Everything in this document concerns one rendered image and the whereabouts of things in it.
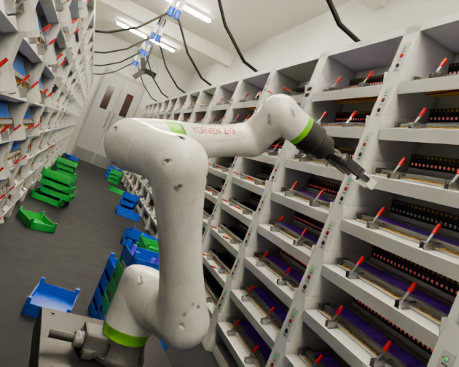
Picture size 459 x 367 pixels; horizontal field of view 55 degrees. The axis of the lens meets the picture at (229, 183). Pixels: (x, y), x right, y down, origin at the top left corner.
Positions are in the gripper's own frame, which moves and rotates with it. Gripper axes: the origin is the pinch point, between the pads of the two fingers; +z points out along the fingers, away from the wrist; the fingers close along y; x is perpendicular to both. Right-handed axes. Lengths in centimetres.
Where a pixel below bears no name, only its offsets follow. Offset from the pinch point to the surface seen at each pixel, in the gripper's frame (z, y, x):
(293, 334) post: 31, -30, -57
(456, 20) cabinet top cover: 5, -13, 68
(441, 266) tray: 22.2, 21.3, -11.3
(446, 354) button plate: 25, 34, -31
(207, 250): 35, -170, -62
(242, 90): 10, -241, 59
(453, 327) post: 24.0, 32.9, -24.0
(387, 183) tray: 17.9, -13.6, 8.0
